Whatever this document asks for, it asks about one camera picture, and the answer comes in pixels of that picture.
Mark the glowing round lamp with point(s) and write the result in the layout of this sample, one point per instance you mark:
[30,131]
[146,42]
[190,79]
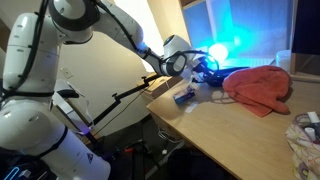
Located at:
[218,51]

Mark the white leaning panel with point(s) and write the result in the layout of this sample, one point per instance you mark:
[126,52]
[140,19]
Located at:
[78,111]

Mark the white tube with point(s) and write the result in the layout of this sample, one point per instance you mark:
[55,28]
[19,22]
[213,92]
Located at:
[312,116]

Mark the orange towel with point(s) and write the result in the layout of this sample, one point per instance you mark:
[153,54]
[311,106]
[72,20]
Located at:
[256,86]

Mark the black floor tripod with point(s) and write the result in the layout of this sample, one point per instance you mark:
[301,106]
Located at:
[138,160]

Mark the black controller with cyan light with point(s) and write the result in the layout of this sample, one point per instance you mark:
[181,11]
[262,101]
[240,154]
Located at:
[20,171]

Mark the blue band-aid box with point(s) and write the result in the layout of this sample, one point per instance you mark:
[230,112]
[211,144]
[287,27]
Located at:
[183,95]

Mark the white floor plug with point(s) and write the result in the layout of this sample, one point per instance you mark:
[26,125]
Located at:
[164,152]

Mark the floral toiletry pouch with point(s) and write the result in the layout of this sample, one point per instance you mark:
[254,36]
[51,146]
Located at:
[303,153]

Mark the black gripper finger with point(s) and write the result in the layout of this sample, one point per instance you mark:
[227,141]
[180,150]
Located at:
[215,80]
[214,70]

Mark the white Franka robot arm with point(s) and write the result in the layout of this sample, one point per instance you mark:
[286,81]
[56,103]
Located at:
[30,133]

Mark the black computer monitor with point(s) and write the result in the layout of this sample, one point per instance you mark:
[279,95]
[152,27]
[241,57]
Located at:
[306,26]

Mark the white wall socket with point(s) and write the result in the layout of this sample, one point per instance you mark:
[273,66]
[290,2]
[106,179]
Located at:
[66,73]

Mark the brown cardboard box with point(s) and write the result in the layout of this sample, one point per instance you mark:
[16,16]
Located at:
[156,87]

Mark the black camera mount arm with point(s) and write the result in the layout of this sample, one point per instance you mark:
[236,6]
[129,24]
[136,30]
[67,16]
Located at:
[130,93]

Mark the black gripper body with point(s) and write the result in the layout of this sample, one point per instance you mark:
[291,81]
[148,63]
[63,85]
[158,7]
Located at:
[201,71]

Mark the white capped bottle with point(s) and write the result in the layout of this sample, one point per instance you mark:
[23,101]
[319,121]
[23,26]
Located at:
[309,132]

